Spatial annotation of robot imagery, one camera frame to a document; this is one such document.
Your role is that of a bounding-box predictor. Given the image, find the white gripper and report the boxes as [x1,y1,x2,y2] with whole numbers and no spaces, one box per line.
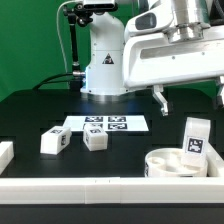
[123,26,224,116]

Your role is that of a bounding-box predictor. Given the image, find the white round stool seat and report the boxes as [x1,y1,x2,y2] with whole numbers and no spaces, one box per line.
[144,148,208,177]

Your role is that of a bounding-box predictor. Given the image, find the white marker sheet with tags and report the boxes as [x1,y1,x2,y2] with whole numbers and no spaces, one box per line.
[63,115,149,132]

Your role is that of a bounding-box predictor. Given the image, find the white front fence bar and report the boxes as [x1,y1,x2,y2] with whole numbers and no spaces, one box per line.
[0,177,224,204]

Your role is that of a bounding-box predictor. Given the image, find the white left fence piece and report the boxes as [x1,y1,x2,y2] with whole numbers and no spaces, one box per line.
[0,141,14,175]

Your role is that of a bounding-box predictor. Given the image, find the white camera on stand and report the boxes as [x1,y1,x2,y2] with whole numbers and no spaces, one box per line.
[83,0,117,11]

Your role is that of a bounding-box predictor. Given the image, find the black cables on table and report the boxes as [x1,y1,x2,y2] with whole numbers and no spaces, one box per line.
[32,73,75,90]

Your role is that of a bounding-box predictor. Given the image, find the white cable on stand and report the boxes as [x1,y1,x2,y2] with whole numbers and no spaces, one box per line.
[55,0,78,73]

